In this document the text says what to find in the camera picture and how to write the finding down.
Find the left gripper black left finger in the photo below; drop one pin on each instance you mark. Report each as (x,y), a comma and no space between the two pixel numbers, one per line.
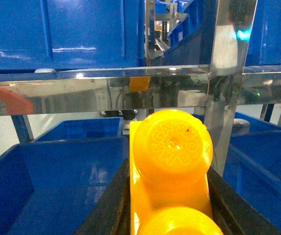
(111,215)

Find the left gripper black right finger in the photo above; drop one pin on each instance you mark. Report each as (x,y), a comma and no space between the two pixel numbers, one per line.
(232,213)

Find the yellow toy block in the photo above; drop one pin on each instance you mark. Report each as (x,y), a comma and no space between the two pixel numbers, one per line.
(170,154)

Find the blue target bin left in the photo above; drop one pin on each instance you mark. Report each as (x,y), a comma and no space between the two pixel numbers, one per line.
(49,188)

